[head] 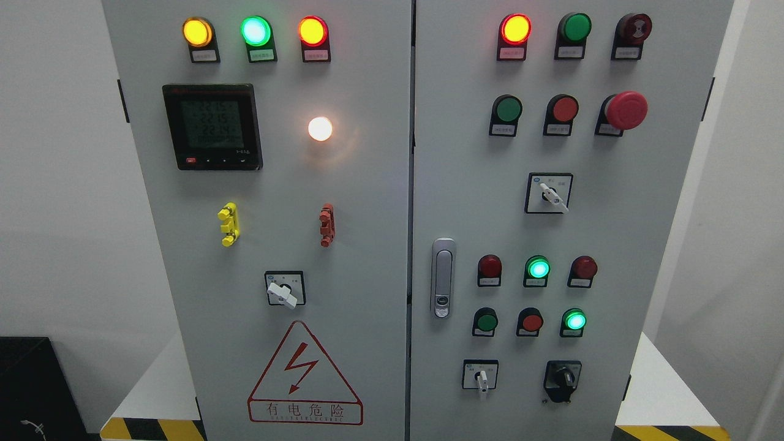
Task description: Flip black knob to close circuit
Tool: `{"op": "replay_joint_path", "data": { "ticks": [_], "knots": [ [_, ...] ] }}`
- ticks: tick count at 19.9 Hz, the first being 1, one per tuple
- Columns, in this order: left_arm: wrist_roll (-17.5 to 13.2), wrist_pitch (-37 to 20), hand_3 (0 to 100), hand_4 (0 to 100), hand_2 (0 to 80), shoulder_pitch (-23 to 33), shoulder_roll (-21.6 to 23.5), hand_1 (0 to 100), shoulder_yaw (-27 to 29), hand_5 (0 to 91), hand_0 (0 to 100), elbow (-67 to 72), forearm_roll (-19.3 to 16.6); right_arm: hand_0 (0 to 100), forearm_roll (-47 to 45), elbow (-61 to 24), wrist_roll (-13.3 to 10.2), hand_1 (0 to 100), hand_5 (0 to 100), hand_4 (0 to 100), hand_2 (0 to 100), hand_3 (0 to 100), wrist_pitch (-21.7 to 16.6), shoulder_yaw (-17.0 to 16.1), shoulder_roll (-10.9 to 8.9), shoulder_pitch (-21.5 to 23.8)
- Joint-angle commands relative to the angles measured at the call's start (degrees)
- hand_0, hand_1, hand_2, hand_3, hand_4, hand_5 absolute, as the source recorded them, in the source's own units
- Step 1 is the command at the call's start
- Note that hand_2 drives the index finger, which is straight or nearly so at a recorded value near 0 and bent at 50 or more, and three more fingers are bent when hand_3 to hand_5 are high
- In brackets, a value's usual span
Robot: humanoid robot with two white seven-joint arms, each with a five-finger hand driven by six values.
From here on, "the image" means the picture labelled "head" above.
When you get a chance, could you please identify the black rotary knob switch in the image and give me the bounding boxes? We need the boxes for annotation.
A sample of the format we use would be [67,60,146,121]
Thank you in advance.
[543,360,582,404]

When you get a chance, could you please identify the red test terminal block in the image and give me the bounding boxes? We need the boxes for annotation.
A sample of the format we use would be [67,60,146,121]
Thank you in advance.
[319,203,336,248]

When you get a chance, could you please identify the dark red indicator lower left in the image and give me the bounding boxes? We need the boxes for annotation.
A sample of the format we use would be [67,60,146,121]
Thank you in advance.
[477,254,502,287]

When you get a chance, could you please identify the white glowing indicator light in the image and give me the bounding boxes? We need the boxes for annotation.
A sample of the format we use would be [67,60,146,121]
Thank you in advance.
[307,116,333,142]

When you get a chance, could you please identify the green push button lower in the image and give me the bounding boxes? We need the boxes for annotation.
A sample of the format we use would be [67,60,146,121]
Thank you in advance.
[472,307,499,337]

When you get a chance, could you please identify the green push button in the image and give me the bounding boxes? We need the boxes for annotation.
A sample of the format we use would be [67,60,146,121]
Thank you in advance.
[488,94,523,137]
[472,307,499,337]

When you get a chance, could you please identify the grey left cabinet door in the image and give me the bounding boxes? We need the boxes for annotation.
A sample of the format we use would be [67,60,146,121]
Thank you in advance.
[102,1,413,440]

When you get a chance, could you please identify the grey cabinet door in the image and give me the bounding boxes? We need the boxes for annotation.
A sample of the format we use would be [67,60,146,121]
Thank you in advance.
[102,1,413,440]
[410,1,733,440]

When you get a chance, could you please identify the lit green indicator lower middle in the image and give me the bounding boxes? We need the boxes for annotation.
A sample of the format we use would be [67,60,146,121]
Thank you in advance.
[523,255,551,288]

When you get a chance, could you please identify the green push button upper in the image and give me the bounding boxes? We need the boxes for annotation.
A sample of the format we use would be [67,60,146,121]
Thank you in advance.
[488,94,523,137]

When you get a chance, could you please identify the yellow test terminal block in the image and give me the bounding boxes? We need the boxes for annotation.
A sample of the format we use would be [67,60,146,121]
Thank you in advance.
[217,202,240,247]

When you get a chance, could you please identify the red push button lower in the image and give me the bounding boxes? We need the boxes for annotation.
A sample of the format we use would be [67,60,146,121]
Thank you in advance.
[516,307,544,337]

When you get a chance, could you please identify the red push button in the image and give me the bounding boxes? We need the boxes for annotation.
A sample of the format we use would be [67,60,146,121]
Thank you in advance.
[543,93,579,137]
[516,307,544,337]

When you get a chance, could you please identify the grey right cabinet door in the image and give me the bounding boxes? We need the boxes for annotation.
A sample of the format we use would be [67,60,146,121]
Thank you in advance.
[410,1,733,440]

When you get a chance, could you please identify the red electrical hazard warning sticker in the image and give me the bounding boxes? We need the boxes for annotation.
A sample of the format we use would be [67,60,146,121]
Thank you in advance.
[247,320,364,425]

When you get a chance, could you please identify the red indicator lower right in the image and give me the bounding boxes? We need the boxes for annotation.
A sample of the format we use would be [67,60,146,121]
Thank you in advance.
[567,255,598,288]

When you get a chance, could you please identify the black digital power meter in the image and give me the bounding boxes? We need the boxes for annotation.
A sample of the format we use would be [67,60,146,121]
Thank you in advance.
[162,83,263,171]

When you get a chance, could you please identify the red push button upper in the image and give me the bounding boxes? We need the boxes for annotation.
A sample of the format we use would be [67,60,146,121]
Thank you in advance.
[543,93,579,137]

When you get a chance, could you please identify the red-orange indicator light top left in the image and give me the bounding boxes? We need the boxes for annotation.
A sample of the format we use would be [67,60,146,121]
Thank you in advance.
[298,16,331,62]

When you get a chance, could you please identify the green illuminated button lower right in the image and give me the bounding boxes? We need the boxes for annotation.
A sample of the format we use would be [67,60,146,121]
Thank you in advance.
[559,308,586,338]

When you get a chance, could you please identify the lit red indicator top right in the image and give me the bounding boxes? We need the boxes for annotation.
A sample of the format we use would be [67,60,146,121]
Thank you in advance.
[496,13,532,61]

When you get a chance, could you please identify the green indicator light top left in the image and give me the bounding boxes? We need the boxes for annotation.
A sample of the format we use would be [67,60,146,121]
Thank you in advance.
[240,16,277,62]

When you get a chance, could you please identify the red emergency stop mushroom button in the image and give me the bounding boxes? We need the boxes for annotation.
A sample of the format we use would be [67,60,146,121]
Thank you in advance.
[595,91,649,137]

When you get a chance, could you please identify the green indicator top right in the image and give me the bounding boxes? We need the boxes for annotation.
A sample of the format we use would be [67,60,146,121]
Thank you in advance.
[554,12,592,59]

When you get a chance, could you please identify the yellow indicator light top left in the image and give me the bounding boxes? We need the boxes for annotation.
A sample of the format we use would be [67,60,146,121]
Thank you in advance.
[182,17,221,62]

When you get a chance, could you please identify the dark red buzzer alarm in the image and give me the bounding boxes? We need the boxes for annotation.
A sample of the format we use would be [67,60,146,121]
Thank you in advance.
[611,12,652,61]

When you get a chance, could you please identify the white platform with hazard stripes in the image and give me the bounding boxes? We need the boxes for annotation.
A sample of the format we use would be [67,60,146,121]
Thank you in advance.
[100,333,730,440]

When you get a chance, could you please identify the black box lower left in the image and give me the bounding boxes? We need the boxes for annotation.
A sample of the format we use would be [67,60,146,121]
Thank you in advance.
[1,337,89,440]

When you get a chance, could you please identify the silver cabinet door handle lock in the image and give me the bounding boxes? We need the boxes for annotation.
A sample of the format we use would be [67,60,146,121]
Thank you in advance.
[431,238,456,319]

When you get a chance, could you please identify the white-handled selector switch left door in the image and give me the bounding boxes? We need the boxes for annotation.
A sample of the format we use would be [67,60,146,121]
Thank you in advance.
[264,270,306,310]

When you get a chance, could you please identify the white-handled selector switch upper right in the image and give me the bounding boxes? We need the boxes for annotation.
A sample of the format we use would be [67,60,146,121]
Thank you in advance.
[524,173,573,213]

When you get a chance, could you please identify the white-handled selector switch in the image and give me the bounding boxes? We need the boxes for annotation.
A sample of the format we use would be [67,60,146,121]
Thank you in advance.
[462,358,499,400]
[524,173,573,213]

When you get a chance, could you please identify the white-handled selector switch bottom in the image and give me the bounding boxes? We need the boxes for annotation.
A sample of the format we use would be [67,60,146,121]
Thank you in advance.
[462,358,499,400]

